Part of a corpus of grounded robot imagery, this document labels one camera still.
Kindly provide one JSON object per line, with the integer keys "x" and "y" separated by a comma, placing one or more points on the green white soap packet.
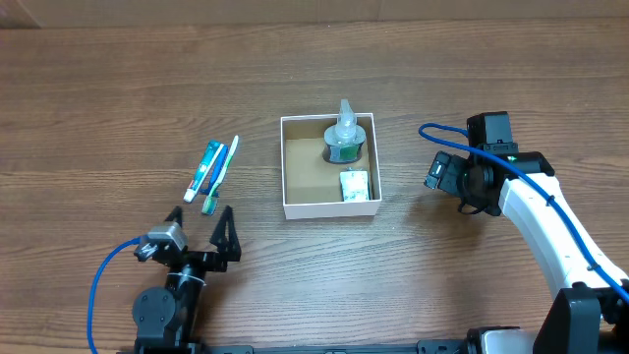
{"x": 355, "y": 185}

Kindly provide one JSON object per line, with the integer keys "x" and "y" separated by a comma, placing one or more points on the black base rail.
{"x": 427, "y": 346}

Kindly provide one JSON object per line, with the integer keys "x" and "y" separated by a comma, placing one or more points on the clear pump soap bottle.
{"x": 344, "y": 140}

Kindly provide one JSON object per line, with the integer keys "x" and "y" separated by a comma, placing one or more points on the green white toothbrush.
{"x": 211, "y": 200}

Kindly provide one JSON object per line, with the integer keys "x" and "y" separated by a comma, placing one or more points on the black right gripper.
{"x": 474, "y": 180}

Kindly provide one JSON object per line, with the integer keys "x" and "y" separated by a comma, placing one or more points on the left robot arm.
{"x": 165, "y": 316}

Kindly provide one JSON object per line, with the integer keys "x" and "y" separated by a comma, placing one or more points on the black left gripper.
{"x": 204, "y": 258}

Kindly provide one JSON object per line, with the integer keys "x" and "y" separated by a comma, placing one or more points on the white teal toothpaste tube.
{"x": 211, "y": 153}

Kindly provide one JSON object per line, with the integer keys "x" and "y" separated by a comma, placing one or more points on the white cardboard box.
{"x": 311, "y": 186}

